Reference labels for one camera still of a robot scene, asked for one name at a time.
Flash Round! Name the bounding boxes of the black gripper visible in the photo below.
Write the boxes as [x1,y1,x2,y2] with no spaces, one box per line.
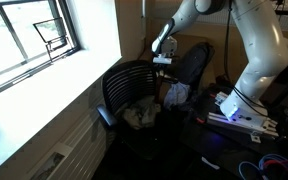
[155,64,170,78]

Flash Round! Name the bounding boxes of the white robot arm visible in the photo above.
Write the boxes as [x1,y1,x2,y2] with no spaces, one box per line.
[151,0,288,126]

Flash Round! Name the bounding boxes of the light blue cloth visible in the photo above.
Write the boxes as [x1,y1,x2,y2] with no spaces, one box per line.
[164,82,190,109]

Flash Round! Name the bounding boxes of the black slatted office chair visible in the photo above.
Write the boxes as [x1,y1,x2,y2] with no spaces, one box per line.
[97,60,167,160]

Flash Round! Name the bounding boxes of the grey crumpled cloth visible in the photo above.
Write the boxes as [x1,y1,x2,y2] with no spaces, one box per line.
[122,96,161,130]

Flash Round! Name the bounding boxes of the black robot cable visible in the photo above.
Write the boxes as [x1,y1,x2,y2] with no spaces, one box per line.
[223,0,268,118]

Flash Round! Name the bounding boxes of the aluminium robot base mount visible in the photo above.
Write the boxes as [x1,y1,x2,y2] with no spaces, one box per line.
[207,112,278,143]

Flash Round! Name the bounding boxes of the black wire frame stand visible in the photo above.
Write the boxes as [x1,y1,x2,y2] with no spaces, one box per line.
[33,17,73,62]

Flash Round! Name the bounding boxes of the white wall radiator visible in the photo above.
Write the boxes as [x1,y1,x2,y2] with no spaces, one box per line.
[23,110,106,180]

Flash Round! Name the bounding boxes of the blue coiled cable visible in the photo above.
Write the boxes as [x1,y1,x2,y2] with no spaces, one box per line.
[238,153,288,180]

